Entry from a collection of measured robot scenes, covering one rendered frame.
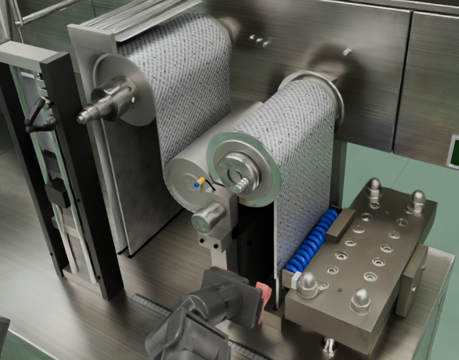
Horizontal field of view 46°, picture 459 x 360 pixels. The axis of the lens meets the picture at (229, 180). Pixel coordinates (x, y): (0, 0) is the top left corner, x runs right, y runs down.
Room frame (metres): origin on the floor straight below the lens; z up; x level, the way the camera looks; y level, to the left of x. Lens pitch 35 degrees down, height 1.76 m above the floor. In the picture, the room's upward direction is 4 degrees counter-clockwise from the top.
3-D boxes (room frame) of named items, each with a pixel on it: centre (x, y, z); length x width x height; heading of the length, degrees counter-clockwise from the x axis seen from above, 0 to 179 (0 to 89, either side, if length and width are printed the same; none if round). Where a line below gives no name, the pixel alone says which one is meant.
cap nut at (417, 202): (0.89, -0.39, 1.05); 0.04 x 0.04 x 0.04
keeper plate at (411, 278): (0.75, -0.35, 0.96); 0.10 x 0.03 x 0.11; 145
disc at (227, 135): (0.75, -0.02, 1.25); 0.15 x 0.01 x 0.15; 55
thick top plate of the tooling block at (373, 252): (0.79, -0.27, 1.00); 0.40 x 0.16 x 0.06; 145
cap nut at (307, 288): (0.68, -0.13, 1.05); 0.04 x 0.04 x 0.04
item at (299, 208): (0.82, -0.14, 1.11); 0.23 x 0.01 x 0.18; 145
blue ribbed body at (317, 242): (0.81, -0.16, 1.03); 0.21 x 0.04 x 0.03; 145
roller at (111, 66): (1.01, 0.10, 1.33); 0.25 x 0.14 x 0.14; 145
